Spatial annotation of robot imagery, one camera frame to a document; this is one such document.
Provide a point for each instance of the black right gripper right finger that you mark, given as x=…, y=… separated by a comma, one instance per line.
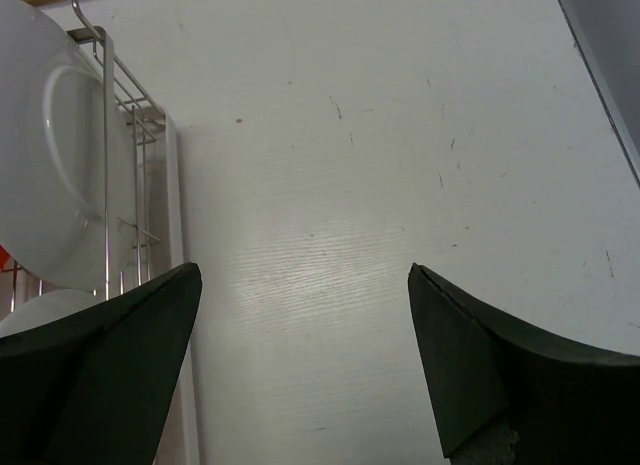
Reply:
x=504, y=391

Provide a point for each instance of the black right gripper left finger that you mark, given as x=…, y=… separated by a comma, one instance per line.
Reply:
x=96, y=387

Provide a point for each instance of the large white plate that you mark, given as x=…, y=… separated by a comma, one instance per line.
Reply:
x=47, y=308
x=67, y=164

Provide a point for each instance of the wire dish rack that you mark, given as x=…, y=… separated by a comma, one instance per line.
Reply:
x=146, y=122

